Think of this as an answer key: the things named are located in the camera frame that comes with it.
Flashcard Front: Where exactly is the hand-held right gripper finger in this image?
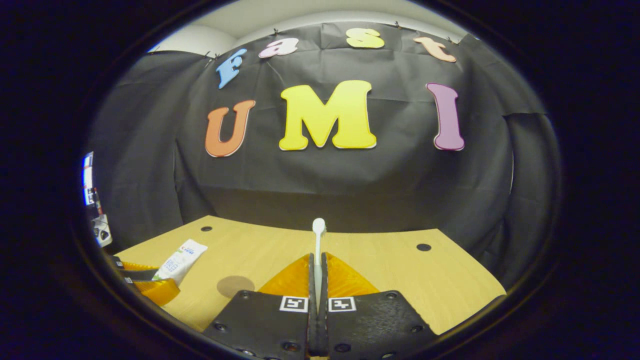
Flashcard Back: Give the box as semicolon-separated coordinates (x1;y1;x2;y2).
320;252;439;360
202;252;321;360

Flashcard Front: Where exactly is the white toothpaste tube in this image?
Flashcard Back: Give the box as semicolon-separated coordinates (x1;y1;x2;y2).
152;239;209;286

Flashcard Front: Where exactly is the round brown coaster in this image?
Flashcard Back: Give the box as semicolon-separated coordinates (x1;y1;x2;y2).
216;275;256;299

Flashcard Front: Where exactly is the pale green toothbrush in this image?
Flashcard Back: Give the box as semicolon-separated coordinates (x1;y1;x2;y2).
312;218;327;313

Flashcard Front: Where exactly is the small white box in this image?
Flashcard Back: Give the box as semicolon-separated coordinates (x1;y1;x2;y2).
91;214;113;248

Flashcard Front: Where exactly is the bright blue white panel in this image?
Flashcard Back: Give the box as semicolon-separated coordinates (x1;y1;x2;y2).
81;151;97;207

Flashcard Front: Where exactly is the black backdrop cloth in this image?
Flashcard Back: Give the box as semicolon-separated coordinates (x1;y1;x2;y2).
87;21;561;288

